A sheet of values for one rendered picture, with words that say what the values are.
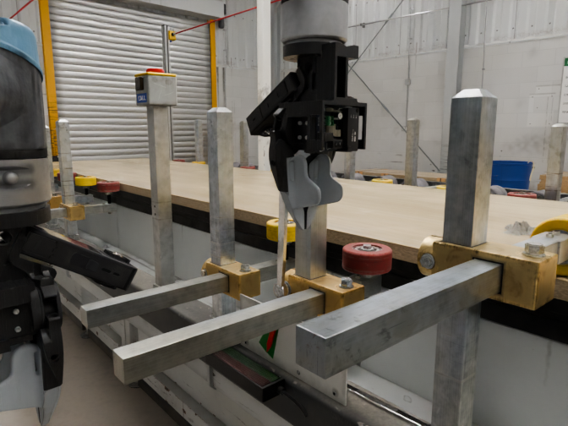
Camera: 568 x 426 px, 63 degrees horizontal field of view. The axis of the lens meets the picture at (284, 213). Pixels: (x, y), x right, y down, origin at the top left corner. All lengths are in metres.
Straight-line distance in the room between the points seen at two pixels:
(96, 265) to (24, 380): 0.12
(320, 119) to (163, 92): 0.65
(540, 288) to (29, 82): 0.50
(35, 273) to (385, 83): 8.91
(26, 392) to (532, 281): 0.49
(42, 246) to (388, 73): 8.89
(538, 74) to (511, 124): 0.79
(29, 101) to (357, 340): 0.32
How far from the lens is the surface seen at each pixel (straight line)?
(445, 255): 0.55
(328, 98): 0.51
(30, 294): 0.46
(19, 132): 0.43
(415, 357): 0.91
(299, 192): 0.54
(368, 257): 0.73
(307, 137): 0.50
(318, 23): 0.52
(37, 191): 0.44
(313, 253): 0.71
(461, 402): 0.62
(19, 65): 0.44
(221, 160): 0.88
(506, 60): 8.24
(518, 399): 0.84
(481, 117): 0.53
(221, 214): 0.89
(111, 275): 0.49
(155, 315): 1.17
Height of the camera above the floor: 1.10
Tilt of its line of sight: 10 degrees down
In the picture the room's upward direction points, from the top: straight up
